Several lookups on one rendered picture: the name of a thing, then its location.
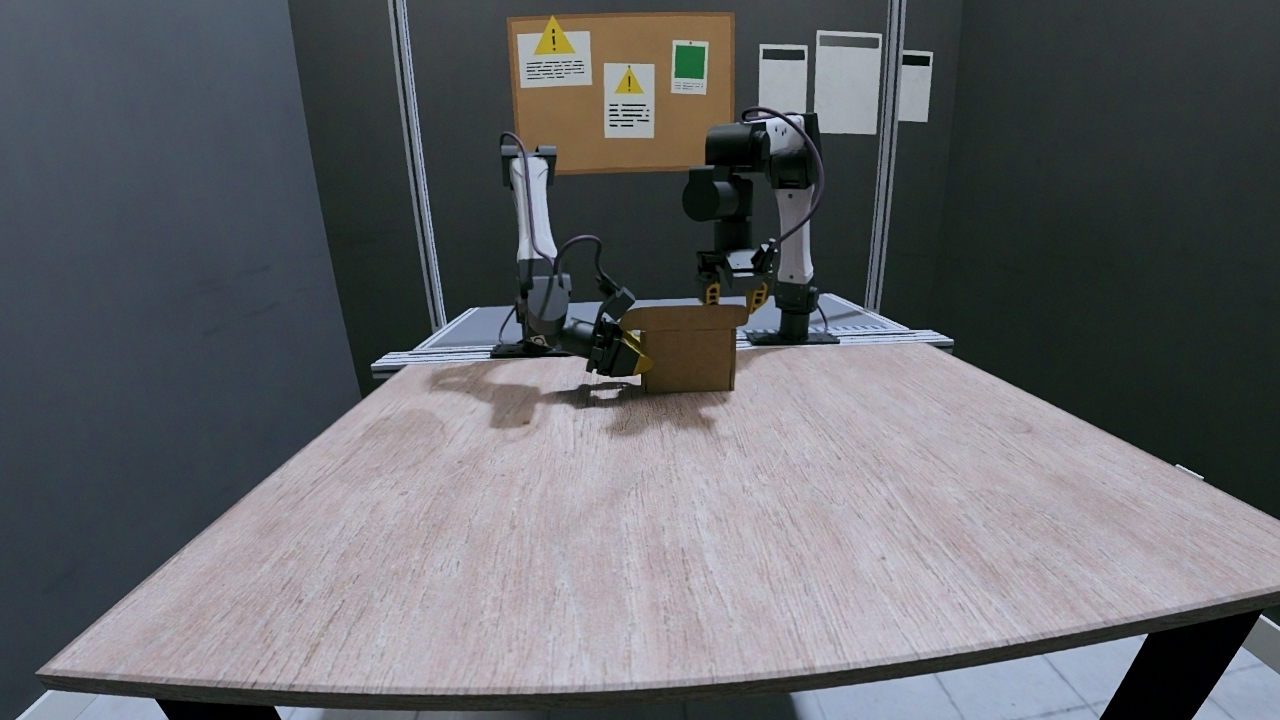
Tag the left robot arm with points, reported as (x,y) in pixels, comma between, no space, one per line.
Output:
(711,194)

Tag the grey aluminium crossbar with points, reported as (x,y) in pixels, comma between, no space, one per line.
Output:
(392,363)

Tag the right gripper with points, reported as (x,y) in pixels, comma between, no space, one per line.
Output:
(622,357)

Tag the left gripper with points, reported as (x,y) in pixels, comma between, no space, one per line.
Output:
(727,236)

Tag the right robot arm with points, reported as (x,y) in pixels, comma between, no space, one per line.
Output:
(546,324)

